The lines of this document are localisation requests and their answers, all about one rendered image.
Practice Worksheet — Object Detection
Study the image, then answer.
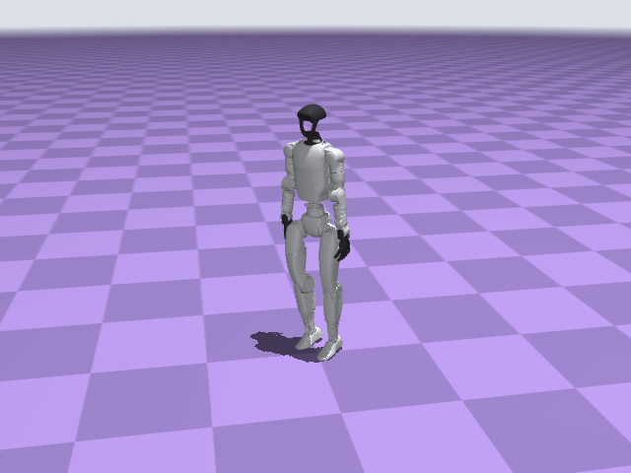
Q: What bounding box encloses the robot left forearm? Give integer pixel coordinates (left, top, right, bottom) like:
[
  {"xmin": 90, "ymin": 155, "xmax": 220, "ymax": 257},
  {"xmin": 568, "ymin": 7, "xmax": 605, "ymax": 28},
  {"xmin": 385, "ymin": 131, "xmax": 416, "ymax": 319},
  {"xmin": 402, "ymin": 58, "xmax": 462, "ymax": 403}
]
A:
[{"xmin": 333, "ymin": 189, "xmax": 350, "ymax": 237}]

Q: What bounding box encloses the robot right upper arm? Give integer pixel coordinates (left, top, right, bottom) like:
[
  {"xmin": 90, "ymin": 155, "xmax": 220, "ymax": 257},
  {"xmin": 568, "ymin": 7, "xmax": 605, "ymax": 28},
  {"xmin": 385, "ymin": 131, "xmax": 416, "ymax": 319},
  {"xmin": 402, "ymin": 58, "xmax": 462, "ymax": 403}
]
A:
[{"xmin": 281, "ymin": 142, "xmax": 296, "ymax": 191}]

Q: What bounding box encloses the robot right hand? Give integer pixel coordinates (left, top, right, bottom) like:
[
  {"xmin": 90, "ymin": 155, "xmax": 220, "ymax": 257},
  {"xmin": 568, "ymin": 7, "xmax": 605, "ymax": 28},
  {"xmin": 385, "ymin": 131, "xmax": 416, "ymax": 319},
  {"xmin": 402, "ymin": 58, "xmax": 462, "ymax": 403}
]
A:
[{"xmin": 281, "ymin": 214, "xmax": 293, "ymax": 239}]

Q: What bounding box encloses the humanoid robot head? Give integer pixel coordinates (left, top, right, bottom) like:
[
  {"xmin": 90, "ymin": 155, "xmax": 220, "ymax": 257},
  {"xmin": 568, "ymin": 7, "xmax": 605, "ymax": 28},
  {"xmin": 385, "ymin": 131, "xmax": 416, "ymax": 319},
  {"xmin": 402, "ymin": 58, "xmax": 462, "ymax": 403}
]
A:
[{"xmin": 297, "ymin": 104, "xmax": 326, "ymax": 146}]

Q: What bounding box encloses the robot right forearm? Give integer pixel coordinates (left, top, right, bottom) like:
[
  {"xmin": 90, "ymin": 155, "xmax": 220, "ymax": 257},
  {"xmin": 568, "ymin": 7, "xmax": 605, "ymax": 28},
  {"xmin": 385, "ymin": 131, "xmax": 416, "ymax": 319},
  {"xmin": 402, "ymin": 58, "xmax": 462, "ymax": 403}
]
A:
[{"xmin": 280, "ymin": 181, "xmax": 295, "ymax": 222}]

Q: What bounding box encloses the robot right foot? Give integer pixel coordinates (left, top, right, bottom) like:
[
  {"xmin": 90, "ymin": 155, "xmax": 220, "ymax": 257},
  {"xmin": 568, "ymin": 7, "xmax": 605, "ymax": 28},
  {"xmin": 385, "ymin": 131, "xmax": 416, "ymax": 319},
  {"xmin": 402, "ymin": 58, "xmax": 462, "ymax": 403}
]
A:
[{"xmin": 295, "ymin": 326, "xmax": 323, "ymax": 350}]

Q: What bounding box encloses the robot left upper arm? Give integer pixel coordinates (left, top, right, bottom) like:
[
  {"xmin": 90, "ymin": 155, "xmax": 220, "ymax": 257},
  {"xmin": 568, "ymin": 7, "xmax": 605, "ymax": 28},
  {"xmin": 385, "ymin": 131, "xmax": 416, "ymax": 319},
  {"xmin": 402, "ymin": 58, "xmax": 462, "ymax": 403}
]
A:
[{"xmin": 324, "ymin": 147, "xmax": 345, "ymax": 202}]

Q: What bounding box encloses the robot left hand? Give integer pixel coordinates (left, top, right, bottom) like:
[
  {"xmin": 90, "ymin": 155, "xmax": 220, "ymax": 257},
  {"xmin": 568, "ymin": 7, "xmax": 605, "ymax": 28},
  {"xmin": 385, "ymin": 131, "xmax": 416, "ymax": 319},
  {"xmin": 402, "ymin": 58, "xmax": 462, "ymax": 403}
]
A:
[{"xmin": 334, "ymin": 230, "xmax": 350, "ymax": 261}]

